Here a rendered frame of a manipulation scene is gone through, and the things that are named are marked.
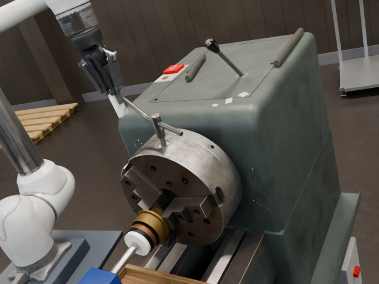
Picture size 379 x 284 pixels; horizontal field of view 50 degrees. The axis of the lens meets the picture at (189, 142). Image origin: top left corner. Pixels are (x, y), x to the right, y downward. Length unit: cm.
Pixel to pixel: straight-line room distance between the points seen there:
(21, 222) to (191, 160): 70
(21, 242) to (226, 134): 81
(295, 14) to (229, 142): 348
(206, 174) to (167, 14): 394
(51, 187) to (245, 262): 79
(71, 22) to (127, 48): 420
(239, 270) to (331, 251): 54
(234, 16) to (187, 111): 350
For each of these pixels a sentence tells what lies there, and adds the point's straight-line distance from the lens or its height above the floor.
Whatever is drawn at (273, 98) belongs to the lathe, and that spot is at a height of 123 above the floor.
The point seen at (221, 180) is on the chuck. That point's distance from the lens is 101.
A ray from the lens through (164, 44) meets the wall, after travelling 497.
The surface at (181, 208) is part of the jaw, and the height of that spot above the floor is 111.
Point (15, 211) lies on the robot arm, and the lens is 148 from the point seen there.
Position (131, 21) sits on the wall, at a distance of 505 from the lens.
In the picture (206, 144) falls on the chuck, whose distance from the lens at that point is 104.
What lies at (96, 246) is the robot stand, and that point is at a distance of 165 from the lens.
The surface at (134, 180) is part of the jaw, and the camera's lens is 106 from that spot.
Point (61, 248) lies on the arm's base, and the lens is 161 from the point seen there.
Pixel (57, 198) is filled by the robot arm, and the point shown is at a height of 97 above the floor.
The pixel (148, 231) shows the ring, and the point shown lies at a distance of 99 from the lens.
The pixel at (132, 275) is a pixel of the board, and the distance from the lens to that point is 124.
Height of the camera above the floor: 169
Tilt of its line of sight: 27 degrees down
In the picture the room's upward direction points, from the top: 19 degrees counter-clockwise
